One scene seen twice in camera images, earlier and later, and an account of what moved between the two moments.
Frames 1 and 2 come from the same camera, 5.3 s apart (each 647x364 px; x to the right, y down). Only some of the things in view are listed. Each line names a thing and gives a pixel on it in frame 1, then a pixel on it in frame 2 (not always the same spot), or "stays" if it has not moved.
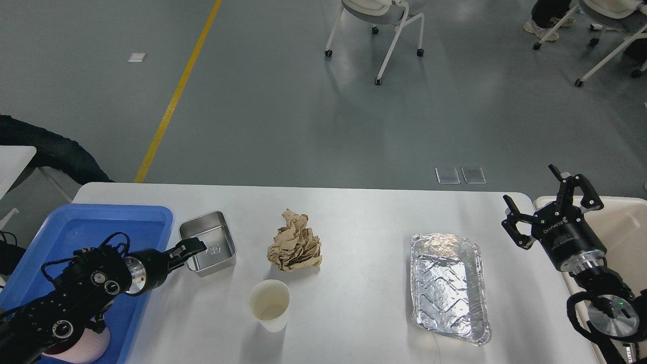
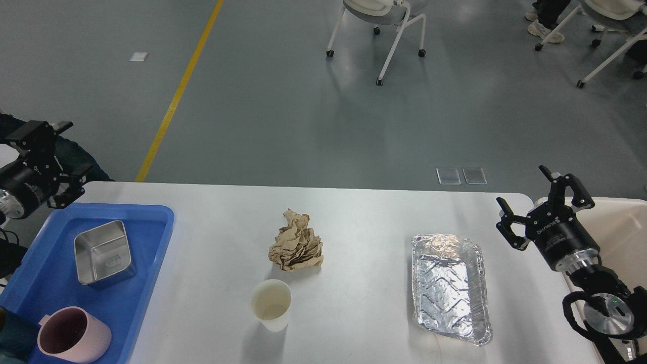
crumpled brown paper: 295,246 stays
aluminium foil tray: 448,289 stays
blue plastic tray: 65,228 stays
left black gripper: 148,267 to 34,177
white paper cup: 268,301 stays
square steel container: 221,253 to 103,255
